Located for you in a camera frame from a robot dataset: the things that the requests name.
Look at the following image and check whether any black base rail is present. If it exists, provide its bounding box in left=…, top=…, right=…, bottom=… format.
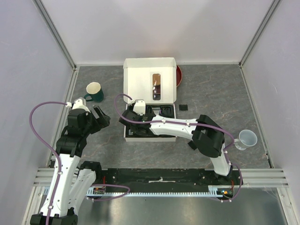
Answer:
left=93, top=168, right=243, bottom=192

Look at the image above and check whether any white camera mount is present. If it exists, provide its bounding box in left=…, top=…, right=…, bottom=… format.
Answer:
left=65, top=98, right=90, bottom=112
left=130, top=99, right=146, bottom=116

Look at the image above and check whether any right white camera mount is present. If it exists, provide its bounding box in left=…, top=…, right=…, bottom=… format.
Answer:
left=130, top=99, right=146, bottom=116

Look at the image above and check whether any white cardboard clipper box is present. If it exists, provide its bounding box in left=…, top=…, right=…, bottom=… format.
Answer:
left=122, top=57, right=178, bottom=143

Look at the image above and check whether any dark green mug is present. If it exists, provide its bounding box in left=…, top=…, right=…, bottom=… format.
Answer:
left=84, top=82, right=104, bottom=103

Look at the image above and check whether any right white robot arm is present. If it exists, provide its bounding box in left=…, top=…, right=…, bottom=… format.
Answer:
left=119, top=109, right=232, bottom=185

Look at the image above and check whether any red bowl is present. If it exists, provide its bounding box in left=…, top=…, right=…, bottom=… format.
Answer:
left=176, top=65, right=182, bottom=87

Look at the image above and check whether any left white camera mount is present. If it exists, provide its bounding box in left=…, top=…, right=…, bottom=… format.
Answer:
left=65, top=98, right=90, bottom=112

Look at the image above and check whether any black comb guard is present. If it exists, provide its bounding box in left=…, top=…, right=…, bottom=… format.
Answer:
left=179, top=104, right=188, bottom=111
left=188, top=141, right=197, bottom=150

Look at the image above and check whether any clear plastic measuring cup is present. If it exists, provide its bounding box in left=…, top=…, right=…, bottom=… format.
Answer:
left=234, top=129, right=258, bottom=150

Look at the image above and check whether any black plastic tray insert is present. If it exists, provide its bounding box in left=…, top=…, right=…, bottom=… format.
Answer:
left=124, top=105, right=176, bottom=142

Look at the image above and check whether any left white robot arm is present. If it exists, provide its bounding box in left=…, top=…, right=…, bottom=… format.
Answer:
left=30, top=105, right=110, bottom=225

